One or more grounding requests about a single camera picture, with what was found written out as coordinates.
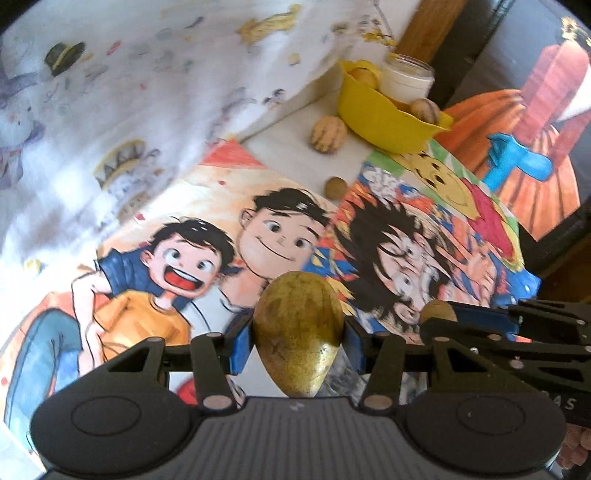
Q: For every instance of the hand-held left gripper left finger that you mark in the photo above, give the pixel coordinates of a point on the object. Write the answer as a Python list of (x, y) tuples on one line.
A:
[(238, 350)]

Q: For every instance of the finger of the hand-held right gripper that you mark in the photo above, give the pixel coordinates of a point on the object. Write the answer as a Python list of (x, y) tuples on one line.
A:
[(489, 318), (508, 344)]

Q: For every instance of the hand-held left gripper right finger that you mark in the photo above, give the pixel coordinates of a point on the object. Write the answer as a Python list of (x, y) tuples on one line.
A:
[(356, 346)]

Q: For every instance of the large brown kiwi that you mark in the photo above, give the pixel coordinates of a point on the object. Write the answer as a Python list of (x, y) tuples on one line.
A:
[(438, 311)]

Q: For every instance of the dark green mango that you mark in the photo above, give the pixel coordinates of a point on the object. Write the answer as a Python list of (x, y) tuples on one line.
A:
[(295, 332)]

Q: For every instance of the yellow bowl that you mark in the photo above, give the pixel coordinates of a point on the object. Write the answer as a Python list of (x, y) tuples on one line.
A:
[(383, 122)]

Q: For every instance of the person's right hand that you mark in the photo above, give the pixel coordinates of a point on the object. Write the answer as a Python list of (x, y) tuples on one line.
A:
[(576, 445)]

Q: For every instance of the colourful anime poster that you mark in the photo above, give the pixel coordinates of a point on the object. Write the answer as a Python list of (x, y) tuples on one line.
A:
[(415, 230)]

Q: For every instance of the cartoon boys poster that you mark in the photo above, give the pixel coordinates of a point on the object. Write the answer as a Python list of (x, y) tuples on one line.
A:
[(184, 221)]

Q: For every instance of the small round brown fruit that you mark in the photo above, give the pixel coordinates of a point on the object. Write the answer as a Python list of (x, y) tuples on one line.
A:
[(335, 188)]

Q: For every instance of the orange pumpkin poster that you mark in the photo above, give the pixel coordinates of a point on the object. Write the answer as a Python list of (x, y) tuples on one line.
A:
[(531, 152)]

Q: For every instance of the striped brown walnut on table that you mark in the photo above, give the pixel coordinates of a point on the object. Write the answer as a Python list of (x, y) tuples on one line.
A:
[(328, 134)]

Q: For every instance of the walnut in bowl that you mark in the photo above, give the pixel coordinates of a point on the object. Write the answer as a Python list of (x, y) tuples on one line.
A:
[(425, 110)]

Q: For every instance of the glass jar with white candle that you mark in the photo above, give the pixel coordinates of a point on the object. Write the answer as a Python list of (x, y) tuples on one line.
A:
[(408, 78)]

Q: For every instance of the yellow fruit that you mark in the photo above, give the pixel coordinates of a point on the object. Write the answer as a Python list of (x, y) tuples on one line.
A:
[(364, 77)]

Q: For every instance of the white printed blanket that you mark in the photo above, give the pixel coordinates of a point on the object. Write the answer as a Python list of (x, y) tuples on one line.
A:
[(138, 92)]

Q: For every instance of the yellow flower sprig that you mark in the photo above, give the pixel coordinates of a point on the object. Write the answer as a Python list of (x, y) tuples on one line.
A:
[(381, 27)]

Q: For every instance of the wooden post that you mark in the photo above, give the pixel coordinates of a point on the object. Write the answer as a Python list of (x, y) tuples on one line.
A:
[(429, 27)]

